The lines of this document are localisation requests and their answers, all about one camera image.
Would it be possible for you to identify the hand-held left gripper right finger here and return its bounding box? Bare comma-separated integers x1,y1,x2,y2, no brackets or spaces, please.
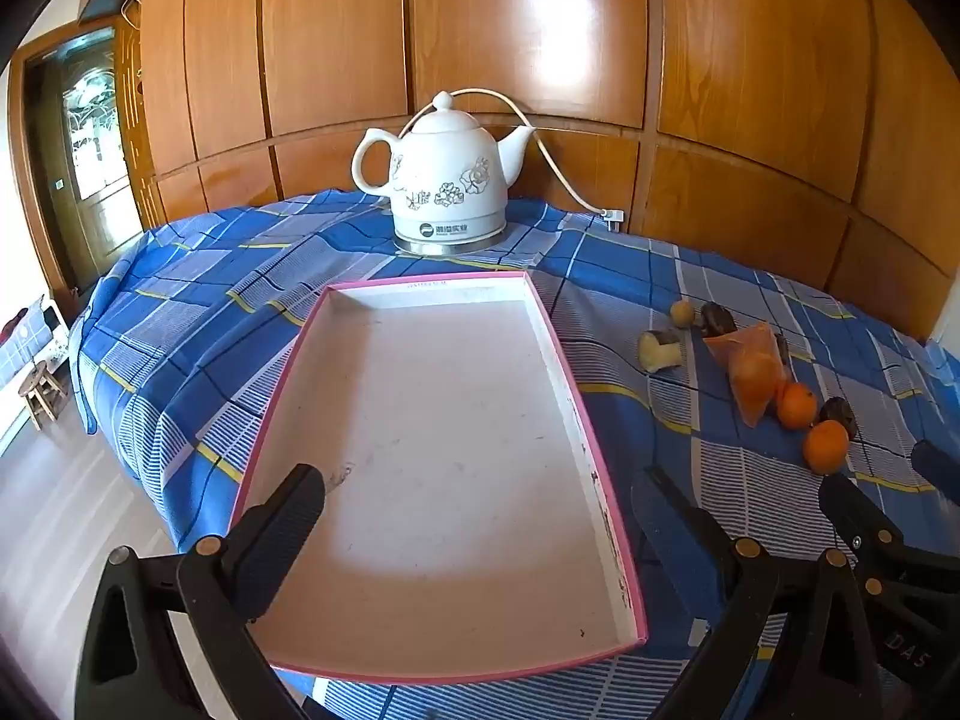
630,465,893,720

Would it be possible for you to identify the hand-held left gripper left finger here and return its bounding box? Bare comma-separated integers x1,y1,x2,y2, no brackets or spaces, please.
71,463,327,720

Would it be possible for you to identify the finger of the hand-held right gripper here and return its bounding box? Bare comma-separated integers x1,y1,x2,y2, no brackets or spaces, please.
817,474,912,601
910,440,960,507

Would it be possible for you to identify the orange tangerine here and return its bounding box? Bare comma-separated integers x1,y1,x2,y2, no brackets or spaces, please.
802,420,851,475
776,382,818,431

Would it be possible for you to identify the cut pale fruit piece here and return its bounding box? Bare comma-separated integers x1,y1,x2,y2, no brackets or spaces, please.
638,330,683,374

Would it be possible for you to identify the orange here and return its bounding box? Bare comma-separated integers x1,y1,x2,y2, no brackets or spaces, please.
703,321,788,427

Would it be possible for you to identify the pink-rimmed white box tray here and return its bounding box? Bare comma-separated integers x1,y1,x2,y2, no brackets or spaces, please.
229,272,650,686

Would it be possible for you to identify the blue checked tablecloth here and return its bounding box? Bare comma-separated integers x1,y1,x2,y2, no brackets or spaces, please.
71,190,960,720

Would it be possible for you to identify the small wooden stool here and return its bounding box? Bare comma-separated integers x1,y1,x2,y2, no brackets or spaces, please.
19,360,68,432

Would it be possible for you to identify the white ceramic electric kettle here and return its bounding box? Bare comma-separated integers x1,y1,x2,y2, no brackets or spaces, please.
352,90,537,254

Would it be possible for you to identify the wooden glazed door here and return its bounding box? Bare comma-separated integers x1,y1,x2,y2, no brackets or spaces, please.
22,22,151,301

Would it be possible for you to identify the wooden panelled wardrobe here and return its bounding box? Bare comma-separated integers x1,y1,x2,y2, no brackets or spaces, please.
135,0,960,338

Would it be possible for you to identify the white power cable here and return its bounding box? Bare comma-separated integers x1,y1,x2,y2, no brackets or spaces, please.
450,86,608,215

